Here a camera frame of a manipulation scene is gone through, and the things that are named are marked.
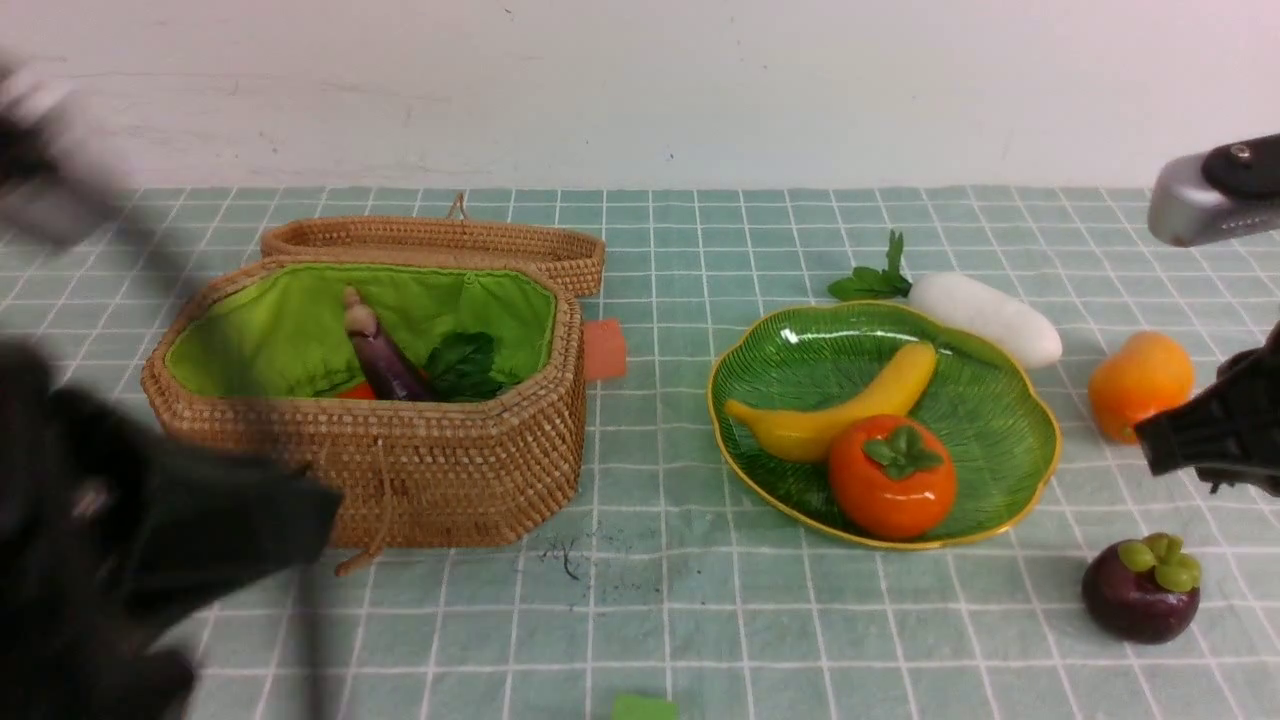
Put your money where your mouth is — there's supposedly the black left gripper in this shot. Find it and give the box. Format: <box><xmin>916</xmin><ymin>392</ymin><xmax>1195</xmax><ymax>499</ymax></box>
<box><xmin>50</xmin><ymin>389</ymin><xmax>343</xmax><ymax>641</ymax></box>

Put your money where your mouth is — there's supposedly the purple toy mangosteen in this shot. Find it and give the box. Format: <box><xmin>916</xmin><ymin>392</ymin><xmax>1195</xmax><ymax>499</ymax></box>
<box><xmin>1082</xmin><ymin>532</ymin><xmax>1201</xmax><ymax>644</ymax></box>

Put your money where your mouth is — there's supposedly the green checkered tablecloth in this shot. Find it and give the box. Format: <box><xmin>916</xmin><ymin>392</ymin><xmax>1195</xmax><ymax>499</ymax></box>
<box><xmin>0</xmin><ymin>184</ymin><xmax>1280</xmax><ymax>720</ymax></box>

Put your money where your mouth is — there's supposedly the orange toy mango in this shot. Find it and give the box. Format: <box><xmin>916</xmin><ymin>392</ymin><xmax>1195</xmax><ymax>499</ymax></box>
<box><xmin>1088</xmin><ymin>331</ymin><xmax>1196</xmax><ymax>445</ymax></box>

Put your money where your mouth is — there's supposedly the woven wicker basket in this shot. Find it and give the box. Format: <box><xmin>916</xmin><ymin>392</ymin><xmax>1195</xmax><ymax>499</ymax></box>
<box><xmin>141</xmin><ymin>254</ymin><xmax>586</xmax><ymax>574</ymax></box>

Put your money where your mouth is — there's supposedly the yellow toy banana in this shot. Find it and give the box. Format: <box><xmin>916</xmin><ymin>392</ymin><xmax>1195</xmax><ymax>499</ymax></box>
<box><xmin>724</xmin><ymin>342</ymin><xmax>938</xmax><ymax>464</ymax></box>

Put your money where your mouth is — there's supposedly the green leaf-shaped plate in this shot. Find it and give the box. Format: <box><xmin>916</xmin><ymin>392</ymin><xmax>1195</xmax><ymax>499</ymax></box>
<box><xmin>707</xmin><ymin>301</ymin><xmax>1062</xmax><ymax>551</ymax></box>

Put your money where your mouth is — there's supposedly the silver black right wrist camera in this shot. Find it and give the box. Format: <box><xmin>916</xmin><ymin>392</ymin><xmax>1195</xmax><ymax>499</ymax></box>
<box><xmin>1147</xmin><ymin>135</ymin><xmax>1279</xmax><ymax>249</ymax></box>

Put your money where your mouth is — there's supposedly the purple toy eggplant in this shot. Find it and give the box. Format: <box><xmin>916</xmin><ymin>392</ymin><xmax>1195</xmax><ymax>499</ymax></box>
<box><xmin>343</xmin><ymin>284</ymin><xmax>436</xmax><ymax>402</ymax></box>

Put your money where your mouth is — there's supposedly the green sticky note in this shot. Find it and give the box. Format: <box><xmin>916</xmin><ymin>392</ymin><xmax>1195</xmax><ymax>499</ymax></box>
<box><xmin>609</xmin><ymin>693</ymin><xmax>680</xmax><ymax>720</ymax></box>

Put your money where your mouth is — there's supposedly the white toy radish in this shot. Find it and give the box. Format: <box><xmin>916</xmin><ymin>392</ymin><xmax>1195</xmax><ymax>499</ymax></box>
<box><xmin>827</xmin><ymin>229</ymin><xmax>1064</xmax><ymax>370</ymax></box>

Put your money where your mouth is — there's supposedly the orange sticky note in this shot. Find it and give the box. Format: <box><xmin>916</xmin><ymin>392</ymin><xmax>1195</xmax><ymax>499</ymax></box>
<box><xmin>582</xmin><ymin>318</ymin><xmax>628</xmax><ymax>383</ymax></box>

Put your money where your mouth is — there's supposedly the woven basket lid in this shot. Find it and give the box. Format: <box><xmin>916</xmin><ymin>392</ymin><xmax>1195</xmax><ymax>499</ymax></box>
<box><xmin>260</xmin><ymin>193</ymin><xmax>605</xmax><ymax>299</ymax></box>

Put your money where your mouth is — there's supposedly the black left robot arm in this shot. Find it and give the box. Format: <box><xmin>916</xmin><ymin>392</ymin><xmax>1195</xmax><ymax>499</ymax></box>
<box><xmin>3</xmin><ymin>55</ymin><xmax>343</xmax><ymax>719</ymax></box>

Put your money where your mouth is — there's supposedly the orange toy carrot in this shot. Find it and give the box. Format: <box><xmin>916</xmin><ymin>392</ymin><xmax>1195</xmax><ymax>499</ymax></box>
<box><xmin>332</xmin><ymin>380</ymin><xmax>378</xmax><ymax>401</ymax></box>

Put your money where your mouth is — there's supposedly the orange toy persimmon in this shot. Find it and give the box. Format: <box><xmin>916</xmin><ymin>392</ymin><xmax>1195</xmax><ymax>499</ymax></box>
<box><xmin>827</xmin><ymin>414</ymin><xmax>957</xmax><ymax>542</ymax></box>

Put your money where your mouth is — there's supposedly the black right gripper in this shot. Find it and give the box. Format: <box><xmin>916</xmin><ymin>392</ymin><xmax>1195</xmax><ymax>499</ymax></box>
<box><xmin>1134</xmin><ymin>325</ymin><xmax>1279</xmax><ymax>497</ymax></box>

